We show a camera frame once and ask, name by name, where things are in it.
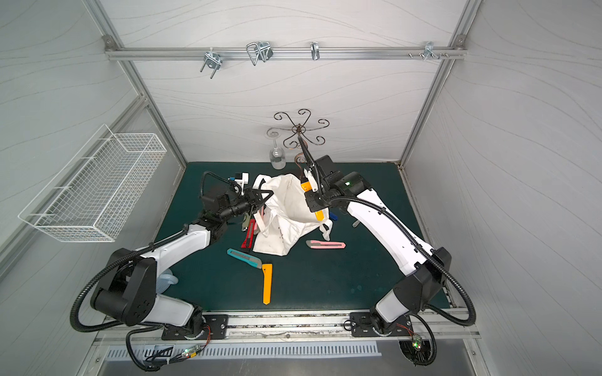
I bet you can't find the yellow utility knife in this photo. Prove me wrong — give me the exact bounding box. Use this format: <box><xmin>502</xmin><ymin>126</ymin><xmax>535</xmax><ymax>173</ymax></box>
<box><xmin>300</xmin><ymin>170</ymin><xmax>328</xmax><ymax>222</ymax></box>

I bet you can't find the white cloth tote pouch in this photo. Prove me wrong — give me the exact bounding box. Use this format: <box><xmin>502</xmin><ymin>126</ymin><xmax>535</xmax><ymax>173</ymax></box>
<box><xmin>252</xmin><ymin>174</ymin><xmax>333</xmax><ymax>256</ymax></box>

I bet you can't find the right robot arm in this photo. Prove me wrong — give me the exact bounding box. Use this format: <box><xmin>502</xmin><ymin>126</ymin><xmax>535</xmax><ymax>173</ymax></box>
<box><xmin>302</xmin><ymin>152</ymin><xmax>477</xmax><ymax>336</ymax></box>

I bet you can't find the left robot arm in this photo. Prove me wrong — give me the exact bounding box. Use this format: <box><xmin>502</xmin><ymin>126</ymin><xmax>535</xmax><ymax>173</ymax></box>
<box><xmin>69</xmin><ymin>187</ymin><xmax>274</xmax><ymax>338</ymax></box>

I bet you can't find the olive green art knife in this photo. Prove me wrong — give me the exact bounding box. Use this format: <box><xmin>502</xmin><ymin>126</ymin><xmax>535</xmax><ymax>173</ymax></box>
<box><xmin>241</xmin><ymin>213</ymin><xmax>251</xmax><ymax>232</ymax></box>

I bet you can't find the teal utility knife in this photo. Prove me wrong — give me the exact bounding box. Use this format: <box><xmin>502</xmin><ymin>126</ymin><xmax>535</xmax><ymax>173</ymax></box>
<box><xmin>227</xmin><ymin>248</ymin><xmax>263</xmax><ymax>269</ymax></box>

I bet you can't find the orange utility knife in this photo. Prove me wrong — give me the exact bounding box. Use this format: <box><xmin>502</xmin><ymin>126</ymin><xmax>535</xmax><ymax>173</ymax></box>
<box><xmin>262</xmin><ymin>264</ymin><xmax>273</xmax><ymax>306</ymax></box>

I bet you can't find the clear wine glass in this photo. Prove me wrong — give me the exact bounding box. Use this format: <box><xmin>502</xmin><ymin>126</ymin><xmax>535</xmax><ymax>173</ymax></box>
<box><xmin>267</xmin><ymin>128</ymin><xmax>286</xmax><ymax>170</ymax></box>

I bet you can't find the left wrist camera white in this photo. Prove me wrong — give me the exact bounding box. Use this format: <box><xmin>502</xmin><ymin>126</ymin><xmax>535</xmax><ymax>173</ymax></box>
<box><xmin>234</xmin><ymin>172</ymin><xmax>249</xmax><ymax>195</ymax></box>

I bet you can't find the copper wire glass stand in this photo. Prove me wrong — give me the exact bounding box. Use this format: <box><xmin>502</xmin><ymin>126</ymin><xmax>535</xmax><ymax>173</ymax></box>
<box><xmin>266</xmin><ymin>108</ymin><xmax>331</xmax><ymax>172</ymax></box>

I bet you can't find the aluminium top rail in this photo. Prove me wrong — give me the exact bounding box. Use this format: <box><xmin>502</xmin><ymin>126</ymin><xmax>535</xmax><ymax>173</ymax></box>
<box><xmin>101</xmin><ymin>35</ymin><xmax>468</xmax><ymax>77</ymax></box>

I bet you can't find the white wire basket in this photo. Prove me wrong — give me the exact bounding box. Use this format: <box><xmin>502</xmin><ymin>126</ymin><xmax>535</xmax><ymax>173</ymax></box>
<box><xmin>17</xmin><ymin>125</ymin><xmax>166</xmax><ymax>243</ymax></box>

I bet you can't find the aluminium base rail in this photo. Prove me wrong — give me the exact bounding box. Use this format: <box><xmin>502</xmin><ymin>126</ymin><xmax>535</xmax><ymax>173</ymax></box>
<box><xmin>93</xmin><ymin>307</ymin><xmax>481</xmax><ymax>346</ymax></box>

